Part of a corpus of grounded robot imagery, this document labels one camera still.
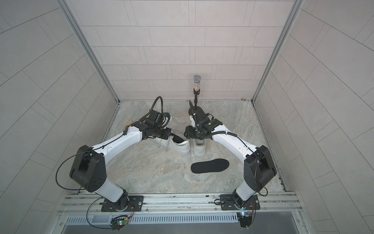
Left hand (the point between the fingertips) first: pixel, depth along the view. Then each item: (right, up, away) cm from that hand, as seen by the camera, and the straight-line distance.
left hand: (173, 132), depth 87 cm
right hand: (+9, -1, -5) cm, 10 cm away
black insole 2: (+23, -19, -4) cm, 30 cm away
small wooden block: (-34, +4, +15) cm, 37 cm away
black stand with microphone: (+14, +31, +1) cm, 35 cm away
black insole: (+2, -4, -1) cm, 5 cm away
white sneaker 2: (+16, -8, -7) cm, 19 cm away
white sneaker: (+6, -8, -5) cm, 11 cm away
